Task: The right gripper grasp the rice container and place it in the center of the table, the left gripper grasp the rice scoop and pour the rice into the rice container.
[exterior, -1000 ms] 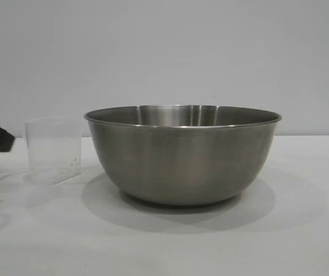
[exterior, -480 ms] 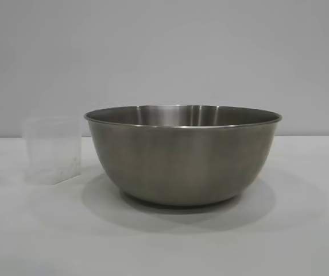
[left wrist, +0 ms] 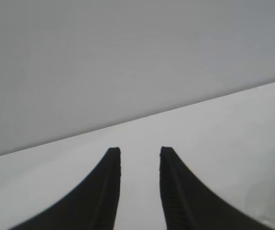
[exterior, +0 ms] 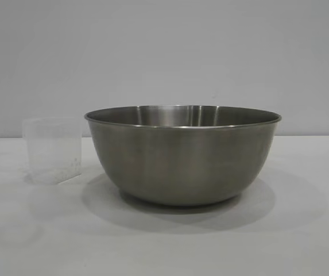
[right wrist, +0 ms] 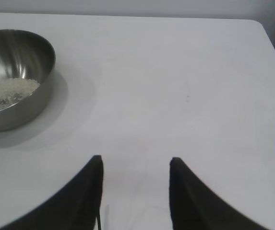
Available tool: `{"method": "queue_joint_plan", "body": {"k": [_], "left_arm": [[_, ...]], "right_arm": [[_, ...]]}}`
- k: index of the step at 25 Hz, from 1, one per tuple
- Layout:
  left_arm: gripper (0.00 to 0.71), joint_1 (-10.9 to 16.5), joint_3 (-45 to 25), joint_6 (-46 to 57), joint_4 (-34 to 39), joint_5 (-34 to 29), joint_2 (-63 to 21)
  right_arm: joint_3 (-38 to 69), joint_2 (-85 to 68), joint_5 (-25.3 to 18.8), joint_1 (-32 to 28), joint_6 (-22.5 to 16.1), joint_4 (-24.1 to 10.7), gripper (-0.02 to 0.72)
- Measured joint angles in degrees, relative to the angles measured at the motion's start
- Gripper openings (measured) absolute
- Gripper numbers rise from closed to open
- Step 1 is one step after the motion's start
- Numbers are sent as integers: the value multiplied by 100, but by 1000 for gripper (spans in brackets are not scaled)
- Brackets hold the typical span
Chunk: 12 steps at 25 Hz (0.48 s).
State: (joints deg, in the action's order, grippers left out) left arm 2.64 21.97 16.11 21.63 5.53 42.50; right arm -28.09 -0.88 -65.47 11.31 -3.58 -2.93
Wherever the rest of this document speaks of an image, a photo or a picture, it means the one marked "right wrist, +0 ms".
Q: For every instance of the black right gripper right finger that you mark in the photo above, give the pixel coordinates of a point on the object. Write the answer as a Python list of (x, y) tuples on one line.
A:
[(190, 206)]

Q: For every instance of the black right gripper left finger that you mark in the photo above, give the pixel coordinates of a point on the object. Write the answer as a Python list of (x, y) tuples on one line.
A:
[(79, 206)]

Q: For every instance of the white rice grains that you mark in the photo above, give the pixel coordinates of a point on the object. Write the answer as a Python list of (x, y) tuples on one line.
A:
[(7, 91)]

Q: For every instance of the large stainless steel bowl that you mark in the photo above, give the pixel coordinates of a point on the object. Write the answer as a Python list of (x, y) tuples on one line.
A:
[(19, 52)]

